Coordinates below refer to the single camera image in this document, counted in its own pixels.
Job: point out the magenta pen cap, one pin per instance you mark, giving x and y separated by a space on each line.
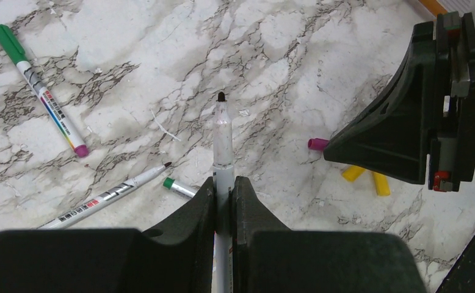
317 144

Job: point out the white marker pen green end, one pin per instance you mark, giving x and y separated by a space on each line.
179 187

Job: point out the yellow pen cap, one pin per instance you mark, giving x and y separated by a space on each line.
381 184
352 172

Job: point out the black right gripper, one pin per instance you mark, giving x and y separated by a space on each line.
390 135

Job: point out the white marker pen green cap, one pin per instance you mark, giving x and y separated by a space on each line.
17 55

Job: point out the white marker pen magenta end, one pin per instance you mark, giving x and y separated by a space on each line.
223 176

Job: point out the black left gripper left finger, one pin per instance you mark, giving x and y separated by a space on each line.
175 255

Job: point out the orange wooden rack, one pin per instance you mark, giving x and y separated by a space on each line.
433 6

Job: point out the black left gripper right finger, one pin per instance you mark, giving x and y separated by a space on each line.
270 257

